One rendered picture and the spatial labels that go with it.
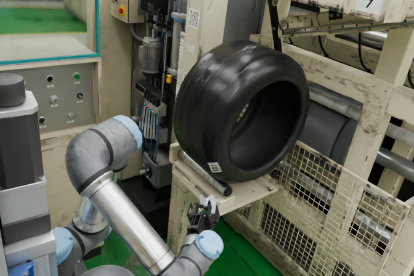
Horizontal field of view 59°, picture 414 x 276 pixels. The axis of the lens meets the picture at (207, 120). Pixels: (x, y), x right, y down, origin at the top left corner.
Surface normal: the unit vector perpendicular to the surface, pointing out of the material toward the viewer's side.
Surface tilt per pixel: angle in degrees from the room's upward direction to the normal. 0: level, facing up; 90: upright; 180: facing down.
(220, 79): 47
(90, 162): 38
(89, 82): 90
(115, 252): 0
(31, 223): 90
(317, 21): 90
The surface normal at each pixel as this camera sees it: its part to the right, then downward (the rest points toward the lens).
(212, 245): 0.46, -0.68
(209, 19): 0.60, 0.42
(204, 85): -0.60, -0.34
